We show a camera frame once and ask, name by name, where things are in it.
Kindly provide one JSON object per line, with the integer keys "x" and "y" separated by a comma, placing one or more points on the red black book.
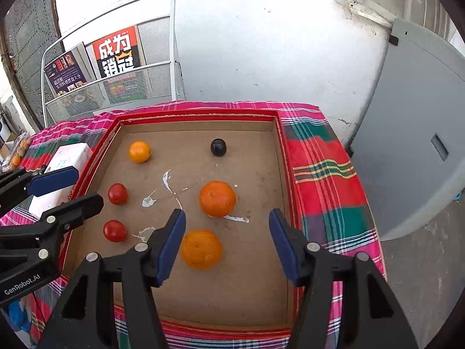
{"x": 117, "y": 52}

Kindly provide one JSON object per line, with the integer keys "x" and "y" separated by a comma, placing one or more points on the large orange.
{"x": 201, "y": 249}

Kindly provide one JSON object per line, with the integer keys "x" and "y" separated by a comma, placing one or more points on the white metal mesh rack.
{"x": 158, "y": 79}

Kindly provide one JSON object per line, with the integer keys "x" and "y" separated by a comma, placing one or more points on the red tomato front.
{"x": 117, "y": 194}

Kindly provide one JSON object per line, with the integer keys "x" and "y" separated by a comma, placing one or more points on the studded metal door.
{"x": 29, "y": 30}

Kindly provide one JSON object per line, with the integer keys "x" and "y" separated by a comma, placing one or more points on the white pink tissue pack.
{"x": 76, "y": 155}

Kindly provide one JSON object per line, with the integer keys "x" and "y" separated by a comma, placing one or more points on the plaid red tablecloth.
{"x": 332, "y": 208}

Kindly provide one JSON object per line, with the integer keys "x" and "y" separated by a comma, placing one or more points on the clear plastic fruit container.
{"x": 13, "y": 152}

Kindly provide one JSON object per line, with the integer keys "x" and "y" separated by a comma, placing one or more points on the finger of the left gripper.
{"x": 50, "y": 229}
{"x": 17, "y": 185}

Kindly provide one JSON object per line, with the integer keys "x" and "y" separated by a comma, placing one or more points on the grey cabinet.
{"x": 409, "y": 149}

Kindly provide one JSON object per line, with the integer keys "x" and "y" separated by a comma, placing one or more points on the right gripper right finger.
{"x": 371, "y": 316}

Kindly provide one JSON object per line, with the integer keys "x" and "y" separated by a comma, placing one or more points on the red cardboard tray box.
{"x": 247, "y": 291}

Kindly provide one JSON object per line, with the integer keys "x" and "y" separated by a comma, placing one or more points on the dark blue cookbook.
{"x": 66, "y": 73}

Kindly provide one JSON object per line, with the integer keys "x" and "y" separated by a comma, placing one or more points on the red tomato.
{"x": 117, "y": 194}
{"x": 114, "y": 231}

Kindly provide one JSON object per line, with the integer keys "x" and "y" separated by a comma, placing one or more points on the mandarin orange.
{"x": 217, "y": 199}

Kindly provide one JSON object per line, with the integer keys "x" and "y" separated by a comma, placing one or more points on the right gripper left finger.
{"x": 84, "y": 314}

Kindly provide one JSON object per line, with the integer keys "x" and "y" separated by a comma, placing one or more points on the blue gloved left hand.
{"x": 19, "y": 313}

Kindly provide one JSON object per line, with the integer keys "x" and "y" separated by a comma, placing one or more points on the dark plum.
{"x": 218, "y": 147}

